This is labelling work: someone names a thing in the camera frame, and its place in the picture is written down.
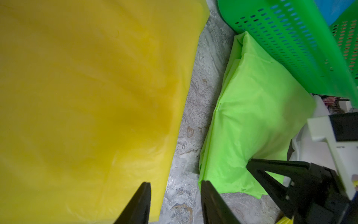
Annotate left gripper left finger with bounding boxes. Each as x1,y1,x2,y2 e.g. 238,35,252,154
114,182,151,224

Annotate white translucent folded raincoat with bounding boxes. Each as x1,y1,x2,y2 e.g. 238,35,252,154
288,95,337,171

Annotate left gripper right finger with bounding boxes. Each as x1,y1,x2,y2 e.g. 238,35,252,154
200,181,240,224

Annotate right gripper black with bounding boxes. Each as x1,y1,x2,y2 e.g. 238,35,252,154
246,159,358,224

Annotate neon yellow folded raincoat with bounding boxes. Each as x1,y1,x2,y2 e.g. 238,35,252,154
276,217,293,224

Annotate black wire desk organizer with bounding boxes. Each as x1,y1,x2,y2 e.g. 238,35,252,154
317,94,358,115

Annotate green plastic basket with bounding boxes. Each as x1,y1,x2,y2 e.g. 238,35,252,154
217,0,358,107

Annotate light green raincoat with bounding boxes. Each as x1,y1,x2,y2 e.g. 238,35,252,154
199,32,316,199

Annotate blue raincoat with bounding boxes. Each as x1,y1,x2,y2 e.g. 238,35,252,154
314,0,355,26

